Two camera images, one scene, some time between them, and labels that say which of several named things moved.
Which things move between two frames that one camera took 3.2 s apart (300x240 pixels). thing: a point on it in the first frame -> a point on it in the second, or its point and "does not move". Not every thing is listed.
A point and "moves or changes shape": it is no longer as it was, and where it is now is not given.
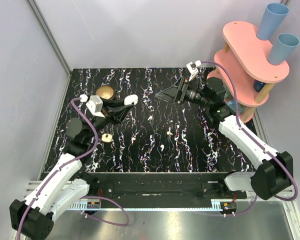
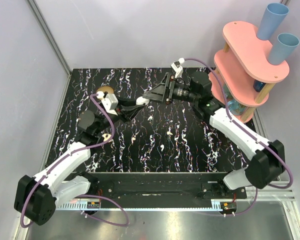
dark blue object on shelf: x=258 y=85 does not move
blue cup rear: x=271 y=19 does not move
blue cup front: x=283 y=47 does not move
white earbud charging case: x=129 y=99 moves or changes shape
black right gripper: x=175 y=94 -> x=163 y=92
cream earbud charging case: x=106 y=137 does not move
